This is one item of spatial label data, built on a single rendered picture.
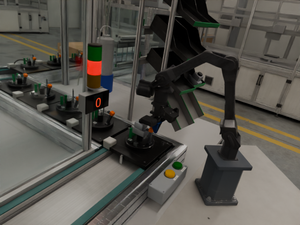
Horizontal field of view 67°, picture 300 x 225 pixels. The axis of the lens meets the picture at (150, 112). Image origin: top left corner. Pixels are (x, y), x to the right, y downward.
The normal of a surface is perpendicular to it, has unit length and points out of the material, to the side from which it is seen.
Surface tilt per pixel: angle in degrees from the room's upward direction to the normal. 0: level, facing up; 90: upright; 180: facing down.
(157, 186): 0
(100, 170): 0
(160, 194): 90
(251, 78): 90
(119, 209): 0
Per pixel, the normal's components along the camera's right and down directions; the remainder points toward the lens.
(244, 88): -0.60, 0.26
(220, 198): 0.14, 0.44
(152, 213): 0.14, -0.90
